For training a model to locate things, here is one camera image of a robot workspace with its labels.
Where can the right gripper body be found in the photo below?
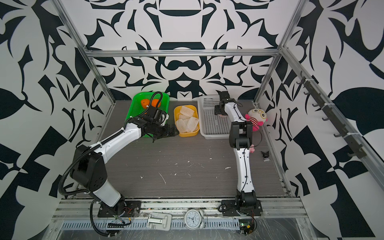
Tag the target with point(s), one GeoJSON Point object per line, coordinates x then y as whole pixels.
{"type": "Point", "coordinates": [218, 109]}

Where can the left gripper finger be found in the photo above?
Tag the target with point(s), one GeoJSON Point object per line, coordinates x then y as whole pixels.
{"type": "Point", "coordinates": [172, 133]}
{"type": "Point", "coordinates": [172, 128]}

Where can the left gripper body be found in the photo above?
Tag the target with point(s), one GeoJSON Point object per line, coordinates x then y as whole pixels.
{"type": "Point", "coordinates": [160, 131]}

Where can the orange toy fruit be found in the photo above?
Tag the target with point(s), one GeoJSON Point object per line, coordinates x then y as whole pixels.
{"type": "Point", "coordinates": [145, 103]}

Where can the netted orange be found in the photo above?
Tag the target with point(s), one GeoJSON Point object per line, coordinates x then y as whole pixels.
{"type": "Point", "coordinates": [156, 103]}

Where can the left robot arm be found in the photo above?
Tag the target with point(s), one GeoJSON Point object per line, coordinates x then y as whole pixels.
{"type": "Point", "coordinates": [89, 168]}

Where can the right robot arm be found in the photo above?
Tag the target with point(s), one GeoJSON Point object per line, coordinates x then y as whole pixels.
{"type": "Point", "coordinates": [240, 140]}

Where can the yellow plastic tray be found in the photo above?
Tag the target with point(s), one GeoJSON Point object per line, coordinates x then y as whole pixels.
{"type": "Point", "coordinates": [177, 116]}

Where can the white perforated plastic basket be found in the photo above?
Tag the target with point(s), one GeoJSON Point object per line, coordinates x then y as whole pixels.
{"type": "Point", "coordinates": [212, 126]}

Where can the green plastic basket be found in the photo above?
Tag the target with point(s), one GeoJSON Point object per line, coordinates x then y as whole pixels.
{"type": "Point", "coordinates": [136, 109]}

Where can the pink white plush toy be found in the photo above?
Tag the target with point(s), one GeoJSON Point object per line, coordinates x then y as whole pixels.
{"type": "Point", "coordinates": [257, 117]}

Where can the small black toy figure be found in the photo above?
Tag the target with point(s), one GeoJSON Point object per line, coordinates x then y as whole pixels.
{"type": "Point", "coordinates": [266, 156]}

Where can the white analog clock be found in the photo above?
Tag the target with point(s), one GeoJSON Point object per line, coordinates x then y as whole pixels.
{"type": "Point", "coordinates": [193, 219]}

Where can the small green circuit board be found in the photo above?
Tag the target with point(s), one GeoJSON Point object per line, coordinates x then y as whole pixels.
{"type": "Point", "coordinates": [247, 226]}

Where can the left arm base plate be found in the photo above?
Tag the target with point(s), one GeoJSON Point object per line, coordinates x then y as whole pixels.
{"type": "Point", "coordinates": [124, 210]}

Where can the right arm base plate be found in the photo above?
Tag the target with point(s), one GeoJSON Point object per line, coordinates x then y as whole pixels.
{"type": "Point", "coordinates": [229, 208]}

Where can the black hook rail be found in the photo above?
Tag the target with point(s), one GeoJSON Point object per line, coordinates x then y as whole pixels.
{"type": "Point", "coordinates": [334, 115]}

